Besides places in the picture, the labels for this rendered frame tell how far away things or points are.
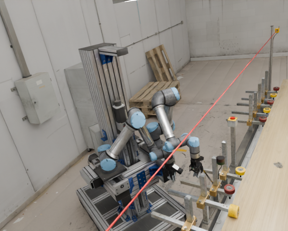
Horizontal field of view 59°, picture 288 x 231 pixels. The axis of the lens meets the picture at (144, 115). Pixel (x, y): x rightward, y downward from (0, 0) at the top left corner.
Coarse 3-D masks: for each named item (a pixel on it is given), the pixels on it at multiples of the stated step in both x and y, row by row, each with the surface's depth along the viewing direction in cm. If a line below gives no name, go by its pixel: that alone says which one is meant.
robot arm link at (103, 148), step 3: (105, 144) 214; (108, 144) 213; (99, 147) 211; (102, 147) 210; (105, 147) 209; (108, 147) 209; (99, 150) 207; (102, 150) 206; (105, 150) 206; (99, 153) 208; (99, 156) 207
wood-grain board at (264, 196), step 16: (272, 112) 294; (272, 128) 262; (256, 144) 241; (272, 144) 237; (256, 160) 219; (272, 160) 216; (256, 176) 201; (272, 176) 198; (240, 192) 188; (256, 192) 186; (272, 192) 183; (240, 208) 175; (256, 208) 173; (272, 208) 171; (224, 224) 166; (240, 224) 164; (256, 224) 162; (272, 224) 160
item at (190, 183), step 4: (184, 180) 217; (184, 184) 217; (188, 184) 214; (192, 184) 212; (196, 184) 210; (208, 188) 204; (220, 188) 201; (220, 192) 199; (224, 192) 197; (228, 196) 196
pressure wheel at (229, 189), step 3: (225, 186) 196; (228, 186) 196; (231, 186) 196; (225, 189) 193; (228, 189) 193; (231, 189) 192; (234, 189) 192; (225, 192) 194; (228, 192) 192; (231, 192) 191
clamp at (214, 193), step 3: (219, 183) 205; (213, 186) 204; (216, 186) 203; (219, 186) 205; (210, 189) 201; (216, 189) 200; (210, 192) 200; (213, 192) 199; (216, 192) 200; (210, 195) 201; (213, 195) 200
